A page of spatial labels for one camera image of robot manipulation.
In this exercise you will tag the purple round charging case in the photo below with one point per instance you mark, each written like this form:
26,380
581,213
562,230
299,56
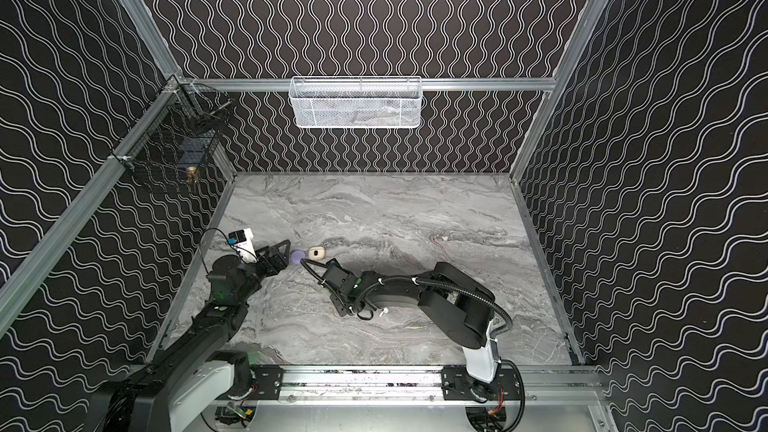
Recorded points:
297,256

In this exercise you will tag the black wire basket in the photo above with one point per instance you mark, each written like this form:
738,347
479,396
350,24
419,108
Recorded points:
186,132

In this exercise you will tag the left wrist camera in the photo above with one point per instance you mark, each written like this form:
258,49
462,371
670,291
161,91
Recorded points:
241,242

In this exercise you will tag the white wire mesh basket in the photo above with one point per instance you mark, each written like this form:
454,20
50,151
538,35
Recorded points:
355,102

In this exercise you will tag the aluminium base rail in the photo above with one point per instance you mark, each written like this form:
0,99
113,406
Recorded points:
421,385

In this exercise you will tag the brass knob in basket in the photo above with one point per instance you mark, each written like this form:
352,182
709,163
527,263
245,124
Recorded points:
192,175

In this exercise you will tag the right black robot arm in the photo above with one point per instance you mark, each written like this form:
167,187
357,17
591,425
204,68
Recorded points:
464,310

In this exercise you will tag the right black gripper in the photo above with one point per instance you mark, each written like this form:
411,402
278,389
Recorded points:
333,279

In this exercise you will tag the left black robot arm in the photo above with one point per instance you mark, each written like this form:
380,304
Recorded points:
142,401

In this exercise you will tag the beige earbud charging case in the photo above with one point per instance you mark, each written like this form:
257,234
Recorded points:
316,253

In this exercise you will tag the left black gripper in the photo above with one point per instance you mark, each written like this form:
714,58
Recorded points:
263,259

